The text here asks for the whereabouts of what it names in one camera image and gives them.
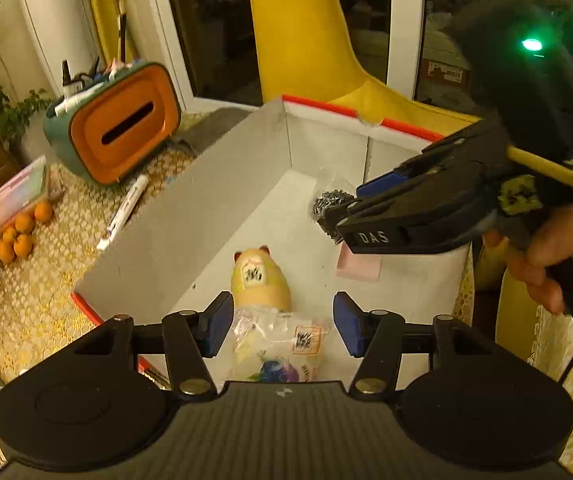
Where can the beige hamster toy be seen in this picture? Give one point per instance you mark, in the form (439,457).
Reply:
(261,290)

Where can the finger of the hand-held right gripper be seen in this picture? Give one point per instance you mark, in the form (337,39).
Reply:
(381,185)
(406,230)

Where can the white tube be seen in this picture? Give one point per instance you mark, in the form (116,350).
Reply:
(124,210)

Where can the white and red cardboard box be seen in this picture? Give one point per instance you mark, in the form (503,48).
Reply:
(191,210)

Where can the yellow chair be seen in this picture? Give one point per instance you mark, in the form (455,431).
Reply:
(306,35)

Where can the white standing air conditioner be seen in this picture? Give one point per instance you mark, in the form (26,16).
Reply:
(46,10)

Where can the pile of tangerines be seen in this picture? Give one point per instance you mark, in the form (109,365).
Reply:
(21,242)

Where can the steel wool scrubber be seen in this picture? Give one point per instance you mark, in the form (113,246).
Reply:
(327,206)

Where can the black ink bottle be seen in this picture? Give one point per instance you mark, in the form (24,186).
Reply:
(67,77)

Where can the clear plastic toy packet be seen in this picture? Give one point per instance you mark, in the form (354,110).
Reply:
(276,345)

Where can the white marker pen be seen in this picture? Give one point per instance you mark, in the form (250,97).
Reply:
(69,105)

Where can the pastel pencil case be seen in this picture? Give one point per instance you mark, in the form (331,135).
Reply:
(14,195)

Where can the person's right hand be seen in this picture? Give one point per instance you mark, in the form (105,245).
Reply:
(556,240)

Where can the yellow curtain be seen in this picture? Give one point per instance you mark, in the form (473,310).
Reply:
(104,5)

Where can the white framed glass door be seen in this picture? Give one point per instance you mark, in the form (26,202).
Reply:
(206,20)

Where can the green and orange tissue box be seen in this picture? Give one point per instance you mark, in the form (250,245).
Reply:
(116,125)

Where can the calligraphy brush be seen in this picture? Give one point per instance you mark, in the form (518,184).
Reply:
(121,30)

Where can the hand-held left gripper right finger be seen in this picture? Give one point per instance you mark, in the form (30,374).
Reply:
(346,325)

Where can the gold lace patterned desktop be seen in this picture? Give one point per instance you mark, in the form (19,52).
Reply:
(41,310)

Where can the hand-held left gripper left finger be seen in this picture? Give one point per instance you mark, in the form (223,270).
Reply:
(219,322)

